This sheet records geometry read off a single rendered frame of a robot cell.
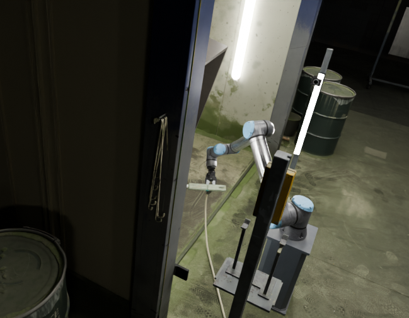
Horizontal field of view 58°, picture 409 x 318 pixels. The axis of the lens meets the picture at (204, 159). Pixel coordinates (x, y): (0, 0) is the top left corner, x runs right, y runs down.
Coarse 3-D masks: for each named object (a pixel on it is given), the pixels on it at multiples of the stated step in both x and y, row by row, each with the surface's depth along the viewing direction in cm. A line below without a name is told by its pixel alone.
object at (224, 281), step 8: (224, 272) 199; (216, 280) 194; (224, 280) 194; (232, 280) 195; (280, 280) 200; (224, 288) 190; (232, 288) 191; (256, 288) 193; (248, 296) 188; (256, 296) 189; (272, 296) 190; (256, 304) 184; (264, 304) 185
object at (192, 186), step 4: (188, 184) 301; (192, 184) 301; (196, 184) 301; (200, 184) 302; (204, 184) 302; (208, 184) 303; (212, 184) 304; (188, 188) 301; (192, 188) 300; (196, 188) 301; (200, 188) 301; (204, 188) 301; (208, 188) 302; (212, 188) 302; (216, 188) 303; (220, 188) 303; (224, 188) 304; (208, 192) 315
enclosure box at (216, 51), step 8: (208, 48) 256; (216, 48) 262; (224, 48) 269; (208, 56) 243; (216, 56) 254; (208, 64) 287; (216, 64) 284; (208, 72) 289; (216, 72) 287; (208, 80) 292; (208, 88) 296; (200, 96) 301; (208, 96) 296; (200, 104) 304; (200, 112) 308
